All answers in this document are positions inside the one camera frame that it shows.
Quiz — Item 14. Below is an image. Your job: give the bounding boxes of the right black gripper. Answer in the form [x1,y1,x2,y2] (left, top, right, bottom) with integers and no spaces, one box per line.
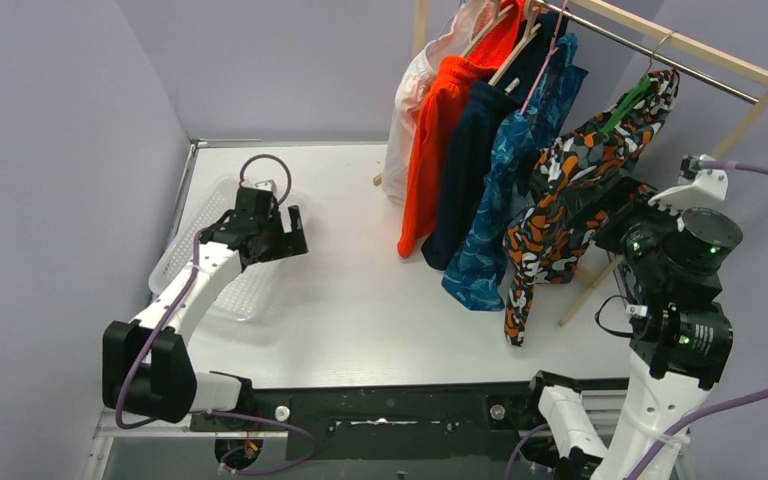
[562,166,691,283]

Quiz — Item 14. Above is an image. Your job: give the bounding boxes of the camouflage orange black shorts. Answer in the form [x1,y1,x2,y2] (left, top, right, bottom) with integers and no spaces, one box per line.
[503,69,680,347]

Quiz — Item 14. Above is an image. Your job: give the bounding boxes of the white plastic basket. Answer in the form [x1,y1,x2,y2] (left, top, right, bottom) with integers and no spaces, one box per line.
[148,175,309,323]

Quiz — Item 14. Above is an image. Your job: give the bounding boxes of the green hanger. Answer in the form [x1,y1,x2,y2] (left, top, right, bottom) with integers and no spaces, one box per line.
[600,30,676,134]

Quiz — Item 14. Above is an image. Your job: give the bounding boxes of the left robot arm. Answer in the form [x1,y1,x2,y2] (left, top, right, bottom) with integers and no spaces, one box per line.
[101,187,308,429]

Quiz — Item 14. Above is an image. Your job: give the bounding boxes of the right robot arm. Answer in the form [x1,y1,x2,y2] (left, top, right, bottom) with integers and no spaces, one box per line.
[522,172,743,479]

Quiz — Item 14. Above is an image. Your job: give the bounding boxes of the blue patterned shorts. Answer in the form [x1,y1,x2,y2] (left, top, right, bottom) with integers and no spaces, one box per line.
[441,33,588,311]

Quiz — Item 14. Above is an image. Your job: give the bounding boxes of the pink hanger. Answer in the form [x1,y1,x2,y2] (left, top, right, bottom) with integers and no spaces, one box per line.
[520,0,569,116]

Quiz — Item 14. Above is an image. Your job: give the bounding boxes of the wooden hanger navy shorts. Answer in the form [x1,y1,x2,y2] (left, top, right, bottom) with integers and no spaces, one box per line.
[488,0,541,86]

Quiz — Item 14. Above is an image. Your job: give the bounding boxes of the wooden hanger orange shorts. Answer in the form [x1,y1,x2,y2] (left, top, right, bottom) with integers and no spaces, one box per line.
[461,0,513,58]

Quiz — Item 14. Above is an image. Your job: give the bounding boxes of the white shorts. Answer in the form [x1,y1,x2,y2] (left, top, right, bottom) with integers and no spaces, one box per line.
[381,0,493,206]

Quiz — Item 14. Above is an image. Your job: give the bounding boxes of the metal rack rod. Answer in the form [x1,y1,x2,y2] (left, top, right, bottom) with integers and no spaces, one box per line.
[537,1,768,105]

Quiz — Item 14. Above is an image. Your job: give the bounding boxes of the wooden clothes rack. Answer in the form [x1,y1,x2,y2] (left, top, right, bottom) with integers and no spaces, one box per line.
[368,1,768,342]

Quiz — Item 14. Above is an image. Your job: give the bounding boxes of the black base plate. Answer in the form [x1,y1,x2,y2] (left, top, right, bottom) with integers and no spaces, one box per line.
[188,380,558,463]

